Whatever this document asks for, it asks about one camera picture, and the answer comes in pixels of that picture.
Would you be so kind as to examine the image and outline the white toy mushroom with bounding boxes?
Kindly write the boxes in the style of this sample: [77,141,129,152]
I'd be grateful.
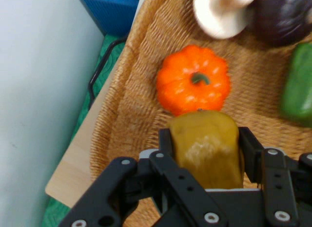
[194,0,258,40]

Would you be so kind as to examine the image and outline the orange toy pumpkin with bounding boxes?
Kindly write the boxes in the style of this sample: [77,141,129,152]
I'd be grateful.
[156,44,232,117]

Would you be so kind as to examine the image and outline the woven wicker basket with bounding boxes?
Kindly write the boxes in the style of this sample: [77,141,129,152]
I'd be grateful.
[89,0,312,227]

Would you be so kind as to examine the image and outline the wooden cutting board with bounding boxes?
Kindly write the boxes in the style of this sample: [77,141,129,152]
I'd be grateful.
[44,66,122,208]

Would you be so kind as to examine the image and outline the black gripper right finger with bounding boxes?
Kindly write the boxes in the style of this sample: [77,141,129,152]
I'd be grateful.
[237,126,312,227]

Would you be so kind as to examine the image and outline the thin black cable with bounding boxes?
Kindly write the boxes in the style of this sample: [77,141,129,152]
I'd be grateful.
[87,36,129,110]

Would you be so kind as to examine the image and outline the teal foam mat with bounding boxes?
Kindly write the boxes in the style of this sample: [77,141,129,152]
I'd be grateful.
[40,33,128,227]

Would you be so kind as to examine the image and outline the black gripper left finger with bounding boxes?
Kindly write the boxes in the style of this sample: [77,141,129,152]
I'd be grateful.
[58,128,228,227]

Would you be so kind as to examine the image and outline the blue box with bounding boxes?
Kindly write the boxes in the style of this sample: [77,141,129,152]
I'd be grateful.
[79,0,142,37]

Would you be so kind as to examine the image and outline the yellow-brown toy potato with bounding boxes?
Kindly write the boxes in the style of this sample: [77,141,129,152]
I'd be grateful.
[169,110,246,190]

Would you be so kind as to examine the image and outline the dark purple toy onion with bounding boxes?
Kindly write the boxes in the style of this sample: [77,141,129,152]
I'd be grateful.
[253,0,312,48]

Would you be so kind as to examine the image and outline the green toy pepper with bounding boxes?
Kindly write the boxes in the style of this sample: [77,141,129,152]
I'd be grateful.
[279,41,312,128]

